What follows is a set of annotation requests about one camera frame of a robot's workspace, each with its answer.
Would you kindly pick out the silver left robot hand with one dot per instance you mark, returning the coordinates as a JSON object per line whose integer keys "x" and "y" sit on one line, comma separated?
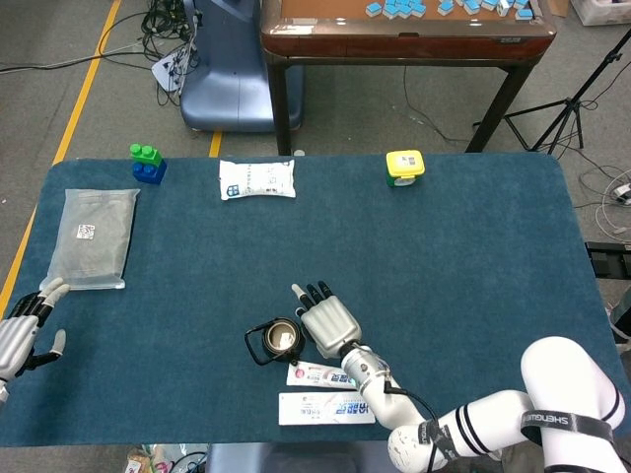
{"x": 17, "y": 340}

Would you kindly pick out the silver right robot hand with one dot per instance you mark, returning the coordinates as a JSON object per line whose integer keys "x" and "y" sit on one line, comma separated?
{"x": 330, "y": 325}

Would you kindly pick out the small black teapot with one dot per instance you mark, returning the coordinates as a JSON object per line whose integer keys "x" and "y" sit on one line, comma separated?
{"x": 283, "y": 337}

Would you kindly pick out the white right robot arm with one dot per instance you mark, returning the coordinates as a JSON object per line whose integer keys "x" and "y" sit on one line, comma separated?
{"x": 394, "y": 409}

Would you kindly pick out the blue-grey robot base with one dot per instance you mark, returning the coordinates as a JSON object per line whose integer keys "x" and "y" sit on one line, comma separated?
{"x": 231, "y": 79}

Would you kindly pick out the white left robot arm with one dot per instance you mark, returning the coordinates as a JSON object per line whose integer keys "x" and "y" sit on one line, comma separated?
{"x": 2, "y": 394}

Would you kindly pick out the green container with yellow lid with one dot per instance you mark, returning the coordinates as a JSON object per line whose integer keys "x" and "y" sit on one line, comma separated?
{"x": 404, "y": 165}

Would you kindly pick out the white toothpaste tube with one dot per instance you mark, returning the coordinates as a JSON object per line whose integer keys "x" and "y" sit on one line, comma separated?
{"x": 308, "y": 375}

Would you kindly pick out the white toothpaste box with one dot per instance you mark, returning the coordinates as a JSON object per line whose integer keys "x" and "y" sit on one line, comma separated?
{"x": 305, "y": 409}

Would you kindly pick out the blue table cloth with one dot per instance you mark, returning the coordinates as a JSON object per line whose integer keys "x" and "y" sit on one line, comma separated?
{"x": 394, "y": 236}

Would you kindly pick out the grey plastic bag package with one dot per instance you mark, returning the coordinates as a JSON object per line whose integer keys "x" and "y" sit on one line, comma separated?
{"x": 93, "y": 241}

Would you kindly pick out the grey-blue robot torso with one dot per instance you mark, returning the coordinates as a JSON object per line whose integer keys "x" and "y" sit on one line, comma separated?
{"x": 296, "y": 458}

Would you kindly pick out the white blue printed pouch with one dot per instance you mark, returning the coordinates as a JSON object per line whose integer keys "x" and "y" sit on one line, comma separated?
{"x": 256, "y": 180}

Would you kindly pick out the colourful snack bag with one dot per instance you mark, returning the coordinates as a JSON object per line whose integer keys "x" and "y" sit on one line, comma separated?
{"x": 140, "y": 463}

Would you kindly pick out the blue toy building block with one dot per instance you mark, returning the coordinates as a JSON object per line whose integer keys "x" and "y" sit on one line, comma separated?
{"x": 148, "y": 173}

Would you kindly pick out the green toy building block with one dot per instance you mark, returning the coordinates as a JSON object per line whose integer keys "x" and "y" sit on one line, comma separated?
{"x": 145, "y": 154}

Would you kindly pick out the brown mahjong table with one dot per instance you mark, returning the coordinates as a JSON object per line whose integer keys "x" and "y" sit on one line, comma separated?
{"x": 394, "y": 47}

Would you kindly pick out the black foot pedal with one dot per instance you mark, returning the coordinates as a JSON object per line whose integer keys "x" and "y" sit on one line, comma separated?
{"x": 609, "y": 258}

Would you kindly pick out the white power strip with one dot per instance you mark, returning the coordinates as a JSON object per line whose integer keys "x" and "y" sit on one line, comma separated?
{"x": 170, "y": 71}

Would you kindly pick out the blue white mahjong tile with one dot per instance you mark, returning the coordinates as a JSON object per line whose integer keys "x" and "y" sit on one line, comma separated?
{"x": 522, "y": 14}
{"x": 373, "y": 7}

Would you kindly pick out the black tripod stand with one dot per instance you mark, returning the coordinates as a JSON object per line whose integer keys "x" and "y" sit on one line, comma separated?
{"x": 572, "y": 106}

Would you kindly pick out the white die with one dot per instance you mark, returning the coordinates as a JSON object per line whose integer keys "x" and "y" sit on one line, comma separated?
{"x": 503, "y": 6}

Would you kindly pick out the brown cardboard box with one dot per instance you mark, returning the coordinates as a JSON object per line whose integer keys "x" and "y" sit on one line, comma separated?
{"x": 554, "y": 6}

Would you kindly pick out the white storage basket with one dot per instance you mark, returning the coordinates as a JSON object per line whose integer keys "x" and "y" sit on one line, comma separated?
{"x": 606, "y": 11}

